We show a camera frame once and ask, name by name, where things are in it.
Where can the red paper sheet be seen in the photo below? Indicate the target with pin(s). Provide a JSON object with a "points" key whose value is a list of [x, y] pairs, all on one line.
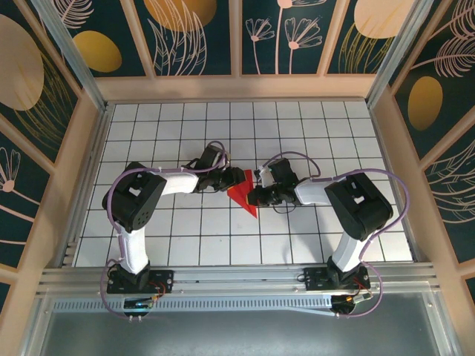
{"points": [[243, 194]]}

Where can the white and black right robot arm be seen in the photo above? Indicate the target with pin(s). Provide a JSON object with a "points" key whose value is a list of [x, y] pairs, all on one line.
{"points": [[360, 204]]}

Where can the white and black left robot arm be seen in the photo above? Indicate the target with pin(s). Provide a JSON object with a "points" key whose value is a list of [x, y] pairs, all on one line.
{"points": [[131, 200]]}

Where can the grey metal sheet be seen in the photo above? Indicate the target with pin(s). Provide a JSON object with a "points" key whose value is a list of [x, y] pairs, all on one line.
{"points": [[237, 333]]}

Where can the small circuit board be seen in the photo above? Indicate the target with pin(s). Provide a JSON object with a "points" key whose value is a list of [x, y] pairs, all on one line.
{"points": [[347, 302], [139, 305]]}

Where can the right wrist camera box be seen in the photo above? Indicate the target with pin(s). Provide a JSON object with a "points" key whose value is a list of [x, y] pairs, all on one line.
{"points": [[280, 170]]}

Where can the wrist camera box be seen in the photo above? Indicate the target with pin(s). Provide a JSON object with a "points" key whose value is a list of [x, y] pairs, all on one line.
{"points": [[211, 157], [280, 170]]}

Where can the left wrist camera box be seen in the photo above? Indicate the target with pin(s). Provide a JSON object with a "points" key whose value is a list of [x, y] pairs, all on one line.
{"points": [[211, 157]]}

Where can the long aluminium base rail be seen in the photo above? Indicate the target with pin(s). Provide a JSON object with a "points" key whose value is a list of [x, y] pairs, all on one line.
{"points": [[241, 278]]}

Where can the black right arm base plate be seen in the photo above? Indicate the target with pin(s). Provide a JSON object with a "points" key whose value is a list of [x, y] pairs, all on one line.
{"points": [[315, 278]]}

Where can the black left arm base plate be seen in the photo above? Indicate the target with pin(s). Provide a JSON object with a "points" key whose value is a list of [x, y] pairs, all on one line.
{"points": [[165, 276]]}

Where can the aluminium side rail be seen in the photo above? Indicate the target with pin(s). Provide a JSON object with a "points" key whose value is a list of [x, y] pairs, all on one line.
{"points": [[88, 185]]}

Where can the aluminium corner post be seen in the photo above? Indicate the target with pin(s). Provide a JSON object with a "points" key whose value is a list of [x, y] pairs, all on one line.
{"points": [[401, 55], [72, 55]]}

